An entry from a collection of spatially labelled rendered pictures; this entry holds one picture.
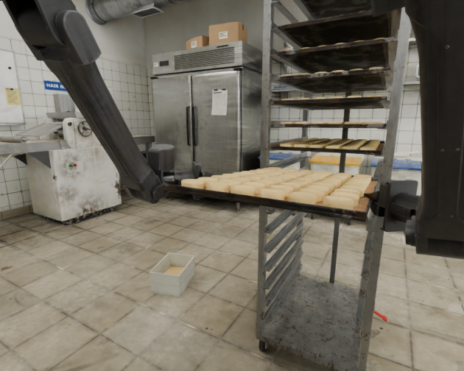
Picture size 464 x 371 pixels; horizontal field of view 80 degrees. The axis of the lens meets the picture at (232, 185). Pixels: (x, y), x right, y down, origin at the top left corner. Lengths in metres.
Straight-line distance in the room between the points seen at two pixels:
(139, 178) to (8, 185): 3.72
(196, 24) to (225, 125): 2.08
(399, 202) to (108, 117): 0.56
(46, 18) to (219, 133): 3.11
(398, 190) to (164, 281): 1.67
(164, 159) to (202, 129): 2.93
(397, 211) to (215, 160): 3.10
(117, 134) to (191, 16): 4.60
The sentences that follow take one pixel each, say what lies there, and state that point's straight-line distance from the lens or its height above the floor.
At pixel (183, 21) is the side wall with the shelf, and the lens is 5.21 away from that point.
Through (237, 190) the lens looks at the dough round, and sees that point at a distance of 0.54.
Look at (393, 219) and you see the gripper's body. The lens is 0.63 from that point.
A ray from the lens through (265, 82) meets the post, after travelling 1.16.
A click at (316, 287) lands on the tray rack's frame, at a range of 1.91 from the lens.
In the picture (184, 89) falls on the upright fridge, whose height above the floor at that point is 1.56.
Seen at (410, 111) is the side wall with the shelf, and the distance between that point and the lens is 3.89.
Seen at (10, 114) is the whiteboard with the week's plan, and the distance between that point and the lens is 4.31.
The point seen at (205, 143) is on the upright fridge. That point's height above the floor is 0.89.
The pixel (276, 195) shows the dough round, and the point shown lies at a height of 1.02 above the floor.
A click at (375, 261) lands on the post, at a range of 1.17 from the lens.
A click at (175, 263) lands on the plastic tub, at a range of 2.28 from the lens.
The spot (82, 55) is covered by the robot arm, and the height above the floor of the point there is 1.25.
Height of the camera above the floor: 1.15
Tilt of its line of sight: 13 degrees down
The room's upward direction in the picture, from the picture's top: straight up
